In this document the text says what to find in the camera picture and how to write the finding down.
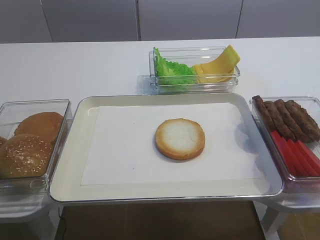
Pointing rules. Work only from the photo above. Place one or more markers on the green lettuce leaf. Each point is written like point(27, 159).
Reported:
point(183, 75)
point(164, 68)

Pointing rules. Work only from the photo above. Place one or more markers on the green lettuce leaf in box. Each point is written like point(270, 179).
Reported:
point(183, 75)

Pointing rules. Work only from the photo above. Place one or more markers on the clear box with lettuce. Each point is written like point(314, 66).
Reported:
point(191, 56)

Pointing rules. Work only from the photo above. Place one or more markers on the bottom bun half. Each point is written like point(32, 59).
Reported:
point(180, 139)

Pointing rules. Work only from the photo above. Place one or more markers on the white paper liner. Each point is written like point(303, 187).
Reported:
point(122, 149)

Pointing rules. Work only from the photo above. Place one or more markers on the yellow cheese slices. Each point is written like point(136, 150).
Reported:
point(217, 70)

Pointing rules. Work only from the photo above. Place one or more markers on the brown meat patty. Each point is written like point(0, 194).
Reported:
point(295, 132)
point(264, 113)
point(304, 120)
point(278, 121)

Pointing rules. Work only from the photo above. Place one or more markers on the plain bun half back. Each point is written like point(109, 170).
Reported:
point(45, 125)

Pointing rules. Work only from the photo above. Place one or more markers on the silver metal tray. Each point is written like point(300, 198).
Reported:
point(66, 186)

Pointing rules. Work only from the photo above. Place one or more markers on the clear box with buns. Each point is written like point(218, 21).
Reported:
point(11, 115)

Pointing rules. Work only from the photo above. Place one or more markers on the clear box with patties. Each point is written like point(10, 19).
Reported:
point(292, 184)

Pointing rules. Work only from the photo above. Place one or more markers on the sesame bun top front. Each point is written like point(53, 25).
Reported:
point(24, 155)

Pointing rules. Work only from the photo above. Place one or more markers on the sesame bun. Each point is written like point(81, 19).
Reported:
point(24, 155)
point(2, 140)

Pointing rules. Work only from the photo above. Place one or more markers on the red tomato slices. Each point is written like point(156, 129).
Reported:
point(301, 162)

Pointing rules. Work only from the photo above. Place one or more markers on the sesame bun top left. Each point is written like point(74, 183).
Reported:
point(2, 140)

